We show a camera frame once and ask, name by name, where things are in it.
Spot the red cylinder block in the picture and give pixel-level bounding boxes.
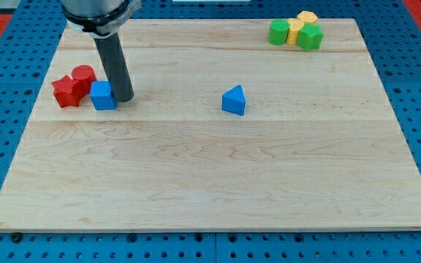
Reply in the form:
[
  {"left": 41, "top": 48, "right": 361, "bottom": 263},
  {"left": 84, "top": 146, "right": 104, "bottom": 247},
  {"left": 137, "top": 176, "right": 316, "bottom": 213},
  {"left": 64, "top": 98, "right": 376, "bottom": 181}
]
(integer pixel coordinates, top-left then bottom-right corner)
[{"left": 71, "top": 64, "right": 96, "bottom": 94}]

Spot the light wooden board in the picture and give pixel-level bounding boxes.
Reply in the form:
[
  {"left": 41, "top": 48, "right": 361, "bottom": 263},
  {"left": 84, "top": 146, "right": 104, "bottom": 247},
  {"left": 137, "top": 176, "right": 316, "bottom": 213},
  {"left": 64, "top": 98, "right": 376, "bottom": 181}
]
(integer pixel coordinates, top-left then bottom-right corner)
[{"left": 0, "top": 18, "right": 421, "bottom": 233}]

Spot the yellow cylinder block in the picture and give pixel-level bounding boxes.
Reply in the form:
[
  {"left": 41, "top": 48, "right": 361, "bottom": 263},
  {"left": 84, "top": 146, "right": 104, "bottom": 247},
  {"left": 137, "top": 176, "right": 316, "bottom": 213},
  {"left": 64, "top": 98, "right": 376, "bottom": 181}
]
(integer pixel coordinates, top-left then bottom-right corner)
[{"left": 287, "top": 18, "right": 305, "bottom": 45}]

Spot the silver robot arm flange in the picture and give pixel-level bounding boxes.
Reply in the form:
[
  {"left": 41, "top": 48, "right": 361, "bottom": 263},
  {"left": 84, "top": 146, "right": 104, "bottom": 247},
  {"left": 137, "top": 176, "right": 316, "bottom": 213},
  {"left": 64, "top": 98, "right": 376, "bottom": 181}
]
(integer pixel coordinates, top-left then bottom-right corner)
[{"left": 61, "top": 0, "right": 142, "bottom": 39}]

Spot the yellow hexagon block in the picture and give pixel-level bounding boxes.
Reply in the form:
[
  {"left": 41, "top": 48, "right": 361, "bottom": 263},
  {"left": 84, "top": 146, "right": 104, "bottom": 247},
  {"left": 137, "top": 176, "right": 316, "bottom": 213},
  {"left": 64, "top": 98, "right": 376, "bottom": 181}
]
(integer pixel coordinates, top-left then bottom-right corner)
[{"left": 297, "top": 10, "right": 318, "bottom": 24}]

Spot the green pentagon block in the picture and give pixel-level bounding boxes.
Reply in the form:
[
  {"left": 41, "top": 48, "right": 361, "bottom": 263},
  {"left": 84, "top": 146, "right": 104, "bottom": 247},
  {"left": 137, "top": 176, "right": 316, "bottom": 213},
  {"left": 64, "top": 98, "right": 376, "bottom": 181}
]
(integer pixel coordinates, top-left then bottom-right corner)
[{"left": 296, "top": 23, "right": 324, "bottom": 51}]

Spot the blue triangle block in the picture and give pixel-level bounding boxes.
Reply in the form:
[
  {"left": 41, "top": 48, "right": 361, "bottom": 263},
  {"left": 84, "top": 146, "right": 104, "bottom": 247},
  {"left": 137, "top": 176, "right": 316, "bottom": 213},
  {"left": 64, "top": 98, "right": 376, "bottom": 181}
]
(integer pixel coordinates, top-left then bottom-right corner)
[{"left": 221, "top": 85, "right": 246, "bottom": 116}]

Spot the blue cube block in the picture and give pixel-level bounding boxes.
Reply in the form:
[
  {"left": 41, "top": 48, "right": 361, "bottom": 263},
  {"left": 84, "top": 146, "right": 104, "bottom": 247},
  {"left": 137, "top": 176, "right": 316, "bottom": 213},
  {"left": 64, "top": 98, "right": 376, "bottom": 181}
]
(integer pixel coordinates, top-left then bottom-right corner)
[{"left": 89, "top": 81, "right": 117, "bottom": 110}]

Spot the red star block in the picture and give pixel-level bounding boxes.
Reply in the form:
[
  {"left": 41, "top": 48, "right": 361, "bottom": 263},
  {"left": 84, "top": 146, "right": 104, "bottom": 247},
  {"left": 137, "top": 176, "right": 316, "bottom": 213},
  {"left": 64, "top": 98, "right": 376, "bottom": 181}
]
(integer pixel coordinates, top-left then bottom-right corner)
[{"left": 51, "top": 75, "right": 86, "bottom": 108}]

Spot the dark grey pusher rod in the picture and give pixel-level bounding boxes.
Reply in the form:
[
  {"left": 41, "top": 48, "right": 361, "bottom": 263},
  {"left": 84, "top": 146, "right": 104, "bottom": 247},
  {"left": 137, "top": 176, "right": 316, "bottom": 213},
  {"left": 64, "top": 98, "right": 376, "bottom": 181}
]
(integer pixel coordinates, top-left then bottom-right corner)
[{"left": 94, "top": 33, "right": 134, "bottom": 102}]

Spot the green cylinder block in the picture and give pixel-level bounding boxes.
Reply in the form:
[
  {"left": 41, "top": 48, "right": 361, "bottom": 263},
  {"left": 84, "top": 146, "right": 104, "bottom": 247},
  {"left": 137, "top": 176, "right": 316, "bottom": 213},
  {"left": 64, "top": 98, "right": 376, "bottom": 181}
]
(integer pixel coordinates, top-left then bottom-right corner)
[{"left": 268, "top": 19, "right": 289, "bottom": 45}]

